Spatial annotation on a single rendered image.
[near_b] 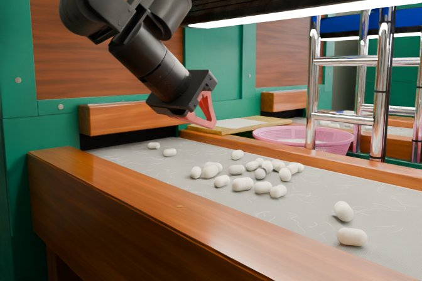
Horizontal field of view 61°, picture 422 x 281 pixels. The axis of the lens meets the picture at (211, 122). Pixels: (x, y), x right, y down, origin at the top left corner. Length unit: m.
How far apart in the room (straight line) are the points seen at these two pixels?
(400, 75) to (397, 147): 2.37
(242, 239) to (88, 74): 0.64
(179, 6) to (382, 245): 0.39
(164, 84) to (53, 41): 0.46
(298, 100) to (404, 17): 0.48
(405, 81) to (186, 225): 3.07
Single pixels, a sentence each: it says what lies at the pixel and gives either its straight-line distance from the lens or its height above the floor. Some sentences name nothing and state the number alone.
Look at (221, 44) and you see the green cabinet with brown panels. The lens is 1.19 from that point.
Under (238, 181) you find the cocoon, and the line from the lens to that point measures 0.61.
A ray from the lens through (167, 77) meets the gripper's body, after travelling 0.48.
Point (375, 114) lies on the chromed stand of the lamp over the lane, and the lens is 0.77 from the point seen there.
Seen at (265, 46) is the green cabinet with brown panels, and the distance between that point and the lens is 1.37.
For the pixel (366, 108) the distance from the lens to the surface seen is 1.04.
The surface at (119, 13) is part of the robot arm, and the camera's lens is 0.45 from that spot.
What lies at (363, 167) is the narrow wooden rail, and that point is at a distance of 0.73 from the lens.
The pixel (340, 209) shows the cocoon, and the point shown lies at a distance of 0.52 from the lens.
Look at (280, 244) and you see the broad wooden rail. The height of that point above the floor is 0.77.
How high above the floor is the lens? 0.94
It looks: 9 degrees down
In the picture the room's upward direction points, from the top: straight up
